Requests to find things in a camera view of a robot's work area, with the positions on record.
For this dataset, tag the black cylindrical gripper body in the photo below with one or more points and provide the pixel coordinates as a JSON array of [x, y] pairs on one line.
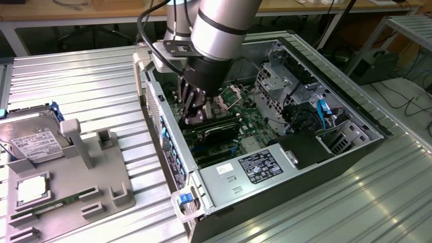
[[210, 73]]

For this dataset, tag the black graphics card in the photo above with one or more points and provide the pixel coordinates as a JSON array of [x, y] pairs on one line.
[[223, 134]]

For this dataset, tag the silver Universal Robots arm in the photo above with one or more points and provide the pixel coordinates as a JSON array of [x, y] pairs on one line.
[[223, 27]]

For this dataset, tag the metal socket cover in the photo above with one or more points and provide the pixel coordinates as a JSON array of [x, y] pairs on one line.
[[237, 87]]

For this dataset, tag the green motherboard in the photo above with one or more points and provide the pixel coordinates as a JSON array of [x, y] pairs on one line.
[[250, 124]]

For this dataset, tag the grey card retention latch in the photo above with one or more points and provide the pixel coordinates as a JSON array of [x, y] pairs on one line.
[[138, 63]]

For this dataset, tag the silver disk bay cage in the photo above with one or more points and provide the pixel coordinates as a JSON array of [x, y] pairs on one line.
[[274, 86]]

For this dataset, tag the black expansion slot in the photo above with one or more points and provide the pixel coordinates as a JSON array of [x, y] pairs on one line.
[[213, 154], [217, 159]]

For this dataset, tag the silver chipset heatsink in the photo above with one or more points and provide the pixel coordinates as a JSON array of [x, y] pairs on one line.
[[253, 143]]

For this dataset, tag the grey power supply unit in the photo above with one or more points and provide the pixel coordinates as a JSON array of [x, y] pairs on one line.
[[230, 187]]

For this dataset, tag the black plastic fan shroud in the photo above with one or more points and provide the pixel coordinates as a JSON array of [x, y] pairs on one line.
[[303, 149]]

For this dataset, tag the black office chair base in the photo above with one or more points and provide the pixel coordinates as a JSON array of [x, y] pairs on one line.
[[98, 31]]

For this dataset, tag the blue disk carrier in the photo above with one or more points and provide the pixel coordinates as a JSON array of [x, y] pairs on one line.
[[58, 111]]

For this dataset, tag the blue case latch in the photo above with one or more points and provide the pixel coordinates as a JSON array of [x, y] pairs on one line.
[[185, 198]]

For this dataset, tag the silver hard disk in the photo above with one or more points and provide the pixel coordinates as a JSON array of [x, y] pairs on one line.
[[30, 134]]

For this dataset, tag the grey parts rack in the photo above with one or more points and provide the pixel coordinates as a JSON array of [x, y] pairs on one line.
[[67, 182]]

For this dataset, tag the open black PC case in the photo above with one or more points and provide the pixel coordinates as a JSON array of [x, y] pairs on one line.
[[270, 210]]

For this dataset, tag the black box device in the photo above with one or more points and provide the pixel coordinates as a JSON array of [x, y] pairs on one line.
[[375, 68]]

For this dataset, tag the green RAM stick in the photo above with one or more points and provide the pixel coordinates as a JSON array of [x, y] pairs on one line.
[[58, 203]]

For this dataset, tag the silver CPU chip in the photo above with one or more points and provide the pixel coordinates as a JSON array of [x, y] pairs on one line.
[[33, 188]]

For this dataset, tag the metal slat shelf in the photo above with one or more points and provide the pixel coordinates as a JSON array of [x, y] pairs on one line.
[[411, 25]]

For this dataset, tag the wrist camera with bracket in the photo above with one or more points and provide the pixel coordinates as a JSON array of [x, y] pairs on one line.
[[175, 48]]

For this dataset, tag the aluminium frame post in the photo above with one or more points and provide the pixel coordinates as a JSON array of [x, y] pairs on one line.
[[5, 83]]

